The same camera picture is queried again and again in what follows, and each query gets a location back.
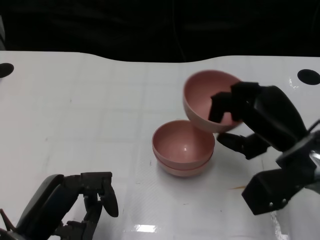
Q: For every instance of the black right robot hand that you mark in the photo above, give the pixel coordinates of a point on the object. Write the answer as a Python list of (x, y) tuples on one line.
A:
[(275, 115)]

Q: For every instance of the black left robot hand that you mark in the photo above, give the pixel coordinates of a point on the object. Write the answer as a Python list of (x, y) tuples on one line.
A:
[(47, 200)]

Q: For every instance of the pink bowl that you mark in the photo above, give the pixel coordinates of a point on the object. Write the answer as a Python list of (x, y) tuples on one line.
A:
[(185, 172), (200, 87), (182, 142)]

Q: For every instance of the black table grommet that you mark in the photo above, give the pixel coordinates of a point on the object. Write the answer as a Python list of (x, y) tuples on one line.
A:
[(5, 70), (308, 76)]

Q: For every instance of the thin orange scrap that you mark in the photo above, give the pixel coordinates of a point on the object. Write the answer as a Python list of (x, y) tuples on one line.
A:
[(237, 187)]

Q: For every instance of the black cloth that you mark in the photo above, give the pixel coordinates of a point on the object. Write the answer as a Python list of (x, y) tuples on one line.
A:
[(150, 27)]

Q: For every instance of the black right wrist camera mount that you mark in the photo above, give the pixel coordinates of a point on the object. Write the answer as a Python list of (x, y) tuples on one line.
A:
[(270, 190)]

